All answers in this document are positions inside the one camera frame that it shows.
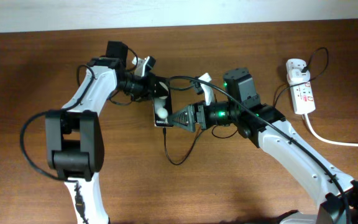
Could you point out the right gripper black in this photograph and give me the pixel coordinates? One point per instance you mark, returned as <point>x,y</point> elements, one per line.
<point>193,117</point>

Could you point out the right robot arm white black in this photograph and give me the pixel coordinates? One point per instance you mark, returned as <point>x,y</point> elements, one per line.
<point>334,192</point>

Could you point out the black smartphone white circles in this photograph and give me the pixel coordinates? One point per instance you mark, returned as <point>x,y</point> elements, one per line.
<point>162,109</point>

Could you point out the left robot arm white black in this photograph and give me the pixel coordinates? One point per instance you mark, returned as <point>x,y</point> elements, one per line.
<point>75,148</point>

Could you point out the white usb charger plug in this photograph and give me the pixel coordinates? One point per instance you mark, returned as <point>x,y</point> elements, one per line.
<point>295,74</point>

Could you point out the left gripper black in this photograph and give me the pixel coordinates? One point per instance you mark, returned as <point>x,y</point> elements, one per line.
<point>148,91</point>

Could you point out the white power strip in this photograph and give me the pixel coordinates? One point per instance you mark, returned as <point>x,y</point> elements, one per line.
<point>302,97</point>

